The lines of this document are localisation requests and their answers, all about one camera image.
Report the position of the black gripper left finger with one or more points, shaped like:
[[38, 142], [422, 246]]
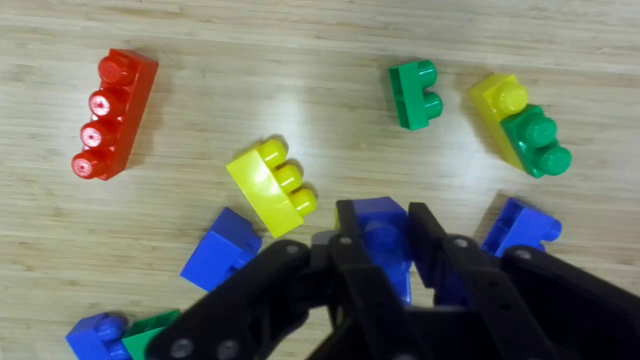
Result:
[[267, 307]]

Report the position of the red four-stud block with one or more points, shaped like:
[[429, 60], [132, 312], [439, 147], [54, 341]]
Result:
[[117, 112]]

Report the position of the large bright blue block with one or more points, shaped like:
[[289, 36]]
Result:
[[520, 226]]

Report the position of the blue two-stud block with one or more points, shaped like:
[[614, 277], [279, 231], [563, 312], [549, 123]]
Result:
[[384, 233]]

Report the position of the yellow three-stud block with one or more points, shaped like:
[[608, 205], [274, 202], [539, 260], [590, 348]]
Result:
[[270, 191]]

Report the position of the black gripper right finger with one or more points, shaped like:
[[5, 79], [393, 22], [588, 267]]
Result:
[[532, 307]]

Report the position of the large yellow block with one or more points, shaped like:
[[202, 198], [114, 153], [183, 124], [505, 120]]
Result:
[[493, 107]]

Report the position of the green two-stud block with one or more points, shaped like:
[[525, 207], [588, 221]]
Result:
[[540, 142], [412, 97]]

